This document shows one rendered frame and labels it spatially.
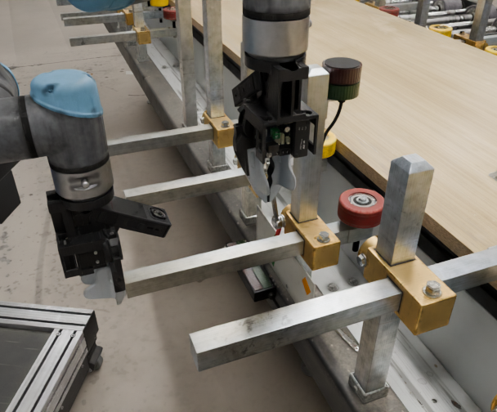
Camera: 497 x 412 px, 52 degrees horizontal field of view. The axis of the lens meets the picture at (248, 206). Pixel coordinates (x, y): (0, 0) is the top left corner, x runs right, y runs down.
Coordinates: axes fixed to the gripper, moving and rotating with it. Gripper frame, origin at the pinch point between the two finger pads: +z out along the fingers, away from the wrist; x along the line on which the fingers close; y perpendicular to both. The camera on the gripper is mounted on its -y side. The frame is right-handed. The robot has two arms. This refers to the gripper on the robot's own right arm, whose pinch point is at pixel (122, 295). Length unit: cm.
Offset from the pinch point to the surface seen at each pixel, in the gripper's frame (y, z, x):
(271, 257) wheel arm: -24.7, -1.3, 1.5
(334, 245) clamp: -34.4, -3.7, 5.0
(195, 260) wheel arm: -12.2, -3.3, -0.1
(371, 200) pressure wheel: -43.7, -7.7, 0.5
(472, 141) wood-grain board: -76, -7, -12
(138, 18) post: -33, -5, -152
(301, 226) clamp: -31.3, -4.3, -1.2
